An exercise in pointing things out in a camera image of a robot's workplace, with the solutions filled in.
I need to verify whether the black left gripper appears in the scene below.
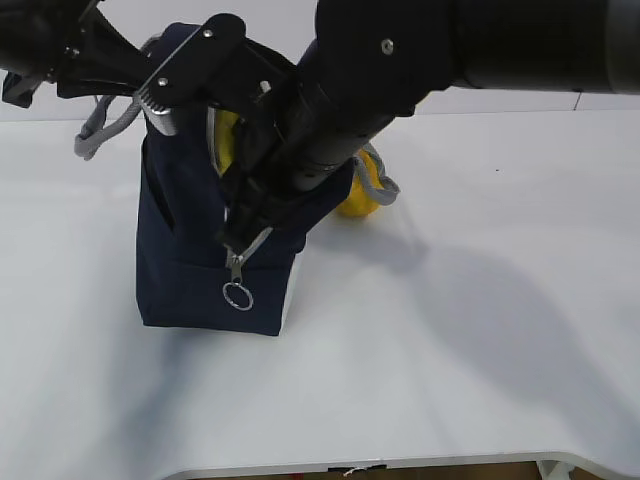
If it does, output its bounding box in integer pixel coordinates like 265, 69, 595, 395
1, 0, 150, 100

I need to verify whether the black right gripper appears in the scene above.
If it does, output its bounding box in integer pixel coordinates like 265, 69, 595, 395
138, 13, 415, 250

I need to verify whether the yellow banana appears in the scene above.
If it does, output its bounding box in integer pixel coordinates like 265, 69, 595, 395
212, 110, 241, 177

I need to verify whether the yellow pear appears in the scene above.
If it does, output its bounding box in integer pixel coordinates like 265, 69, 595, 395
335, 150, 382, 218

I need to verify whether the navy blue lunch bag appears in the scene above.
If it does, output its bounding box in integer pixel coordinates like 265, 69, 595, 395
0, 21, 401, 337

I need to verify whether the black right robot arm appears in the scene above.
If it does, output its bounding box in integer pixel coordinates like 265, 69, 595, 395
138, 1, 639, 252

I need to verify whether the white tag under table edge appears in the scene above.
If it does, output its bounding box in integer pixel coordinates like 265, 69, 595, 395
342, 466, 370, 478

